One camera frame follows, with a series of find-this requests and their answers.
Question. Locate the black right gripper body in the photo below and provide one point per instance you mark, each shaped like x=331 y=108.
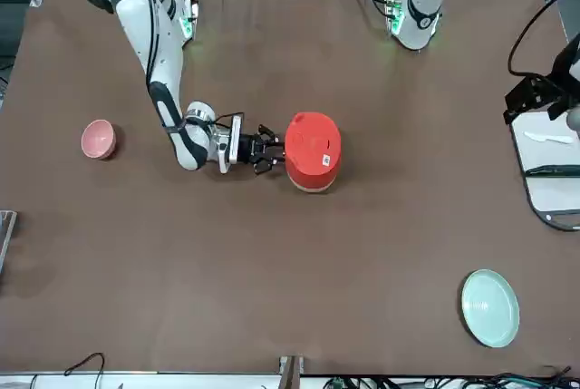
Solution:
x=249 y=148

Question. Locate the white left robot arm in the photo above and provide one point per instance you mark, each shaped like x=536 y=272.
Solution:
x=419 y=17

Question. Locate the clear acrylic stand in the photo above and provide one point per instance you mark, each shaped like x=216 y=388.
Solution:
x=6 y=235

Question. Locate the black knife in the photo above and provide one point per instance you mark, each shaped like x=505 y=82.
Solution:
x=553 y=170

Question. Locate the white cutting board dark rim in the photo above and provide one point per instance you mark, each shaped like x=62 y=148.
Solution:
x=550 y=189

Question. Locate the grey metal table post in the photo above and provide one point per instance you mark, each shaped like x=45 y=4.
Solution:
x=290 y=373

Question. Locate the light green plate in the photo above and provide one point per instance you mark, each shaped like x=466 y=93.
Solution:
x=490 y=308

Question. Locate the white plastic knife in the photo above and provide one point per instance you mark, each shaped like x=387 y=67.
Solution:
x=546 y=137

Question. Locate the pink bowl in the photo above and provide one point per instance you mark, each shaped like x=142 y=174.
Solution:
x=97 y=139

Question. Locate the orange rice cooker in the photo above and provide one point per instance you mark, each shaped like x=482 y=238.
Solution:
x=312 y=153

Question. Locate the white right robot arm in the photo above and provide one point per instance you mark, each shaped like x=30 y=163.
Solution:
x=136 y=22

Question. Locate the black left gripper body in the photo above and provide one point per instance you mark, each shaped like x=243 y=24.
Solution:
x=572 y=67

